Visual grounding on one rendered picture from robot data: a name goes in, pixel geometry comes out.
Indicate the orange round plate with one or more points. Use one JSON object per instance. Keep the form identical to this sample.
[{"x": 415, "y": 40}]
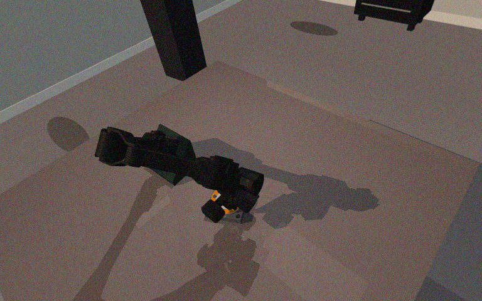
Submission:
[{"x": 224, "y": 208}]

